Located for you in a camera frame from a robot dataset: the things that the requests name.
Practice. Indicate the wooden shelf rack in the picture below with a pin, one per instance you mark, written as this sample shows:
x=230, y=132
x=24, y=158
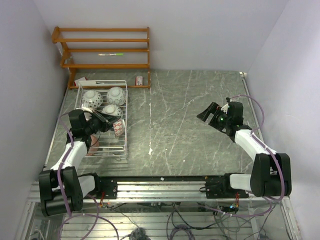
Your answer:
x=67, y=61

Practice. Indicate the red patterned bowl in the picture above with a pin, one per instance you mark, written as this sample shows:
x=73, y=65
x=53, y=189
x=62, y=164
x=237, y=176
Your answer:
x=94, y=145

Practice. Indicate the green white pen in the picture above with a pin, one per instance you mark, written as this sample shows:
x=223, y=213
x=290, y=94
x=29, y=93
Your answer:
x=110, y=54

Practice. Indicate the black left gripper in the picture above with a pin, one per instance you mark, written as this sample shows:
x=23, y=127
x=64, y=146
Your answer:
x=106, y=125

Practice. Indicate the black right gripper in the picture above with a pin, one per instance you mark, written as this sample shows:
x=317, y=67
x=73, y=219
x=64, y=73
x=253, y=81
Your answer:
x=214, y=107

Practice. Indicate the blue floral pattern bowl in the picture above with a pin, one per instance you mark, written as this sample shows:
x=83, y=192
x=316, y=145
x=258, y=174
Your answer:
x=112, y=110

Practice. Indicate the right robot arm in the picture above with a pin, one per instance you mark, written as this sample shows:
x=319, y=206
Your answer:
x=271, y=172

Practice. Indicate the olive leaf pattern bowl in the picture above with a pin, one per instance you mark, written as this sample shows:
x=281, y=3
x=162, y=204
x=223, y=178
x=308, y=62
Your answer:
x=92, y=98

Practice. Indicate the white wire dish rack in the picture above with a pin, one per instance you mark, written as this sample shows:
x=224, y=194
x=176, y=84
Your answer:
x=105, y=100

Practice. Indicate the red white small box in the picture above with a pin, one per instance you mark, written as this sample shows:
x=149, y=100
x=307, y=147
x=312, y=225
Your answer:
x=139, y=81

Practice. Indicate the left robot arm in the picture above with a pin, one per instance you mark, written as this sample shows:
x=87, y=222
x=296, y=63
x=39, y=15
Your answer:
x=61, y=189

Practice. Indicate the aluminium mounting rail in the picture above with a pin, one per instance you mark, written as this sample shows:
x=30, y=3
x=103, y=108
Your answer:
x=166, y=191

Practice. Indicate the white petal pattern bowl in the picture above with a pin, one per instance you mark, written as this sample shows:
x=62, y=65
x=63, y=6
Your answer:
x=116, y=96

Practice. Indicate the blue triangle pattern bowl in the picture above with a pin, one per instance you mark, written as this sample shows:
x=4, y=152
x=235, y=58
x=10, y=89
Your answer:
x=119, y=127

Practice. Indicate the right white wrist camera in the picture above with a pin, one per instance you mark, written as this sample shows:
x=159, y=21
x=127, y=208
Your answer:
x=225, y=107

